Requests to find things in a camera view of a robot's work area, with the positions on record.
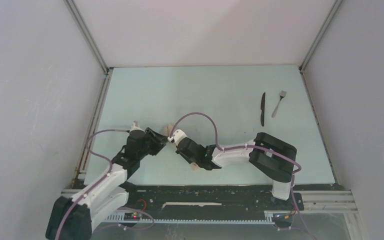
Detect black table knife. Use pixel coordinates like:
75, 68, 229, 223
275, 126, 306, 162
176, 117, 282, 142
260, 92, 266, 127

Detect silver fork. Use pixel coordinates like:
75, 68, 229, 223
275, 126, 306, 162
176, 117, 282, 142
271, 90, 287, 118

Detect beige cloth napkin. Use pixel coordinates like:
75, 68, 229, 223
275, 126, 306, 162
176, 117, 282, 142
163, 124, 174, 137

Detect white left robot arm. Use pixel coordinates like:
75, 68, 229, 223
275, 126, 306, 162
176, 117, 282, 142
45, 121, 169, 240

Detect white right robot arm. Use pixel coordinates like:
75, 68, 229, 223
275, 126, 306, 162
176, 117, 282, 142
168, 129, 297, 209

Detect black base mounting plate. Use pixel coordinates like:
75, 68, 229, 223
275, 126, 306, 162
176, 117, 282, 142
121, 182, 304, 220

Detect left aluminium corner post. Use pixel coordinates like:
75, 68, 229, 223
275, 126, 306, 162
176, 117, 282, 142
64, 0, 110, 74

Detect aluminium corner post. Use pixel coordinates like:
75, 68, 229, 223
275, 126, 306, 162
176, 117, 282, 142
299, 0, 345, 74
64, 0, 110, 74

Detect white cable duct strip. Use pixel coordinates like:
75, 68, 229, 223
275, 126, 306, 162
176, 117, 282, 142
102, 212, 275, 225

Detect right aluminium corner post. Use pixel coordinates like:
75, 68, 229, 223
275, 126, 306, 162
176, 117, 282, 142
299, 0, 345, 74

